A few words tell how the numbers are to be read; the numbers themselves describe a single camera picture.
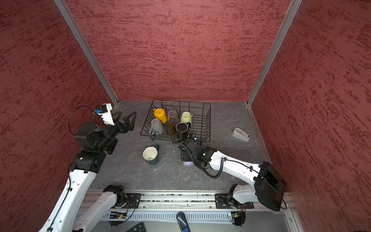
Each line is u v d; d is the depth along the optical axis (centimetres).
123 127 58
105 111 54
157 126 92
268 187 41
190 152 60
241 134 98
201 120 109
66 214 39
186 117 95
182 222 64
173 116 100
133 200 73
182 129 90
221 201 74
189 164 77
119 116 67
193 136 73
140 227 67
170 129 97
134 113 63
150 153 86
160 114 98
